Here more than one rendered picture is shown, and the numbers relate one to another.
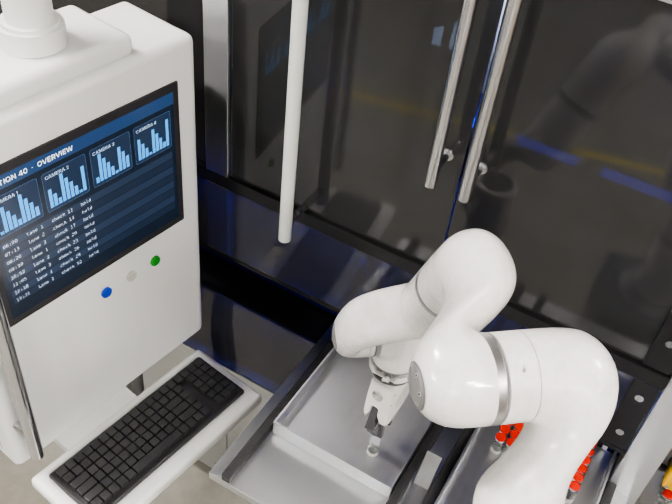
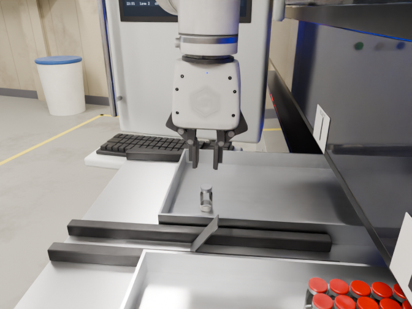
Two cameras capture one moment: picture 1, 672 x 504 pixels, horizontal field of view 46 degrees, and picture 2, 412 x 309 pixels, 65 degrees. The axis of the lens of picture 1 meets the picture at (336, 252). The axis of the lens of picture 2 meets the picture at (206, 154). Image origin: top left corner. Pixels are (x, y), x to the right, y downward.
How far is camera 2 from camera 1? 1.35 m
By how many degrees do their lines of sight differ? 60
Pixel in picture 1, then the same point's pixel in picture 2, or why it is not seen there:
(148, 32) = not seen: outside the picture
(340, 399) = (247, 179)
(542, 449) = not seen: outside the picture
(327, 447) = (190, 185)
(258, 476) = (140, 167)
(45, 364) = (140, 68)
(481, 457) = (282, 298)
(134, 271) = not seen: hidden behind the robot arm
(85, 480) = (116, 140)
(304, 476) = (152, 183)
